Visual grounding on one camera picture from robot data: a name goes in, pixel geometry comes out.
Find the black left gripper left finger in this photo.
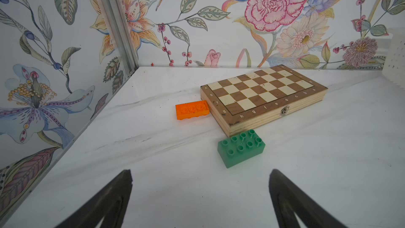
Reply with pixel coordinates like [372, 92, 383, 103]
[57, 170, 132, 228]

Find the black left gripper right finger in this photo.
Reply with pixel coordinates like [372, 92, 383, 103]
[269, 170, 345, 228]

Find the green toy building brick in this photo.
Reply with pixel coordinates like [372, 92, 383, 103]
[217, 129, 266, 168]

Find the wooden folding chessboard box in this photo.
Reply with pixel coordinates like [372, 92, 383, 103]
[200, 64, 328, 137]

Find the orange toy building brick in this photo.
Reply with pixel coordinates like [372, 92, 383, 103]
[176, 100, 210, 120]

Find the white perforated plastic basket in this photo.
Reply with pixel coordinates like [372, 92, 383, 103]
[382, 27, 405, 89]

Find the aluminium corner post left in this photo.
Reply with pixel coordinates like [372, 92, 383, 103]
[101, 0, 139, 76]

